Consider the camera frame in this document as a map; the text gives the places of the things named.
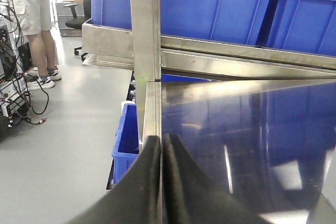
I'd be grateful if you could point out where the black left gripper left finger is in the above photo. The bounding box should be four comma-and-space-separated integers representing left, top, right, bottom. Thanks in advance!
69, 135, 161, 223

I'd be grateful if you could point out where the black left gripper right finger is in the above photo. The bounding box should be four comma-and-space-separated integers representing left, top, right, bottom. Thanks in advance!
163, 133, 267, 223

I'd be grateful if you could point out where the small blue bin on floor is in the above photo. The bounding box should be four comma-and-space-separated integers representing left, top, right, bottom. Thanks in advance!
112, 103, 139, 184

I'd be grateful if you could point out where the blue bin on shelf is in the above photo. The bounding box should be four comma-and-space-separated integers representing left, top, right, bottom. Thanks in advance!
257, 0, 335, 57
91, 0, 270, 45

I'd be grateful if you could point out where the black office chair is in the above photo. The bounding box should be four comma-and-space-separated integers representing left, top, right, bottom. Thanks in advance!
62, 0, 92, 56

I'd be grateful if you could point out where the standing person in shorts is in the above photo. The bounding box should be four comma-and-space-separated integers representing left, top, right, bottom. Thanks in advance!
12, 0, 61, 90

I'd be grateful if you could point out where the steel shelf rail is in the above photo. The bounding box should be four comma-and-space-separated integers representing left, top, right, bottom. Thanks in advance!
82, 22, 335, 80

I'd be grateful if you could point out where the equipment with black cables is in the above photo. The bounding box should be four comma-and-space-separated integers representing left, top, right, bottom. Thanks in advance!
1, 0, 49, 142

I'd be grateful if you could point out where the steel rack upright post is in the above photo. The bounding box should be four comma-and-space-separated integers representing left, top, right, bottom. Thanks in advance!
130, 0, 161, 142

